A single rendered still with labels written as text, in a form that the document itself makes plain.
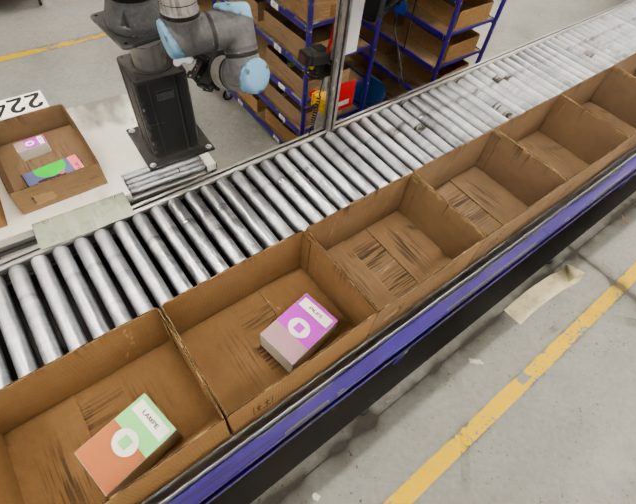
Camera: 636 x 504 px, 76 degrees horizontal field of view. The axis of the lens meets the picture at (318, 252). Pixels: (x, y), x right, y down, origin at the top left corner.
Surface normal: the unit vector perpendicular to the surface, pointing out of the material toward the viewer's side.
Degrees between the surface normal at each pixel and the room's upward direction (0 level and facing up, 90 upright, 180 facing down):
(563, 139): 89
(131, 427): 0
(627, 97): 89
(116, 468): 0
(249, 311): 0
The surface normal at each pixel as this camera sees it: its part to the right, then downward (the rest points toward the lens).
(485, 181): 0.09, -0.58
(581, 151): -0.80, 0.44
